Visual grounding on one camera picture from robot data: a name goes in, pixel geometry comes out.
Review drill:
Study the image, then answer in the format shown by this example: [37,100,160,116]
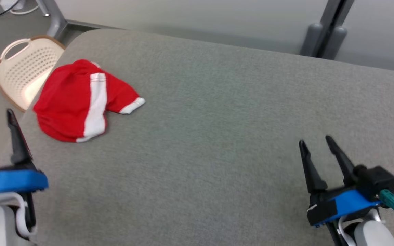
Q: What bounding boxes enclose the grey cylinder post foot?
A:
[322,26,348,60]
[299,23,323,57]

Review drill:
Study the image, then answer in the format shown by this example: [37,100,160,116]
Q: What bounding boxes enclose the white power adapter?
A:
[0,0,26,11]

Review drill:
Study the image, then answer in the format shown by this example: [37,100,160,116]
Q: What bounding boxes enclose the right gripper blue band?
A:
[298,135,383,228]

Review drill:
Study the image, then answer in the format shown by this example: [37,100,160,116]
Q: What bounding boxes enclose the grey metal partition post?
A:
[315,0,355,58]

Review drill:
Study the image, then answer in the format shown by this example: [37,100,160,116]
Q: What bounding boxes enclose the cream perforated laundry basket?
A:
[0,35,66,113]

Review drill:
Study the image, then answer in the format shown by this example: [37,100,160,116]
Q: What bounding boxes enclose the white floor cable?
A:
[10,5,41,16]

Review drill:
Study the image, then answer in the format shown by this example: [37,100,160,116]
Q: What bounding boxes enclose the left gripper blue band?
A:
[0,109,49,198]

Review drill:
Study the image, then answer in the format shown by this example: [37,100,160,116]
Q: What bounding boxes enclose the red shorts with white stripe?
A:
[32,59,146,144]

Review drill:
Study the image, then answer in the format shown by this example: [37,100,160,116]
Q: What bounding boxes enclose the grey metal frame leg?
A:
[35,0,124,39]

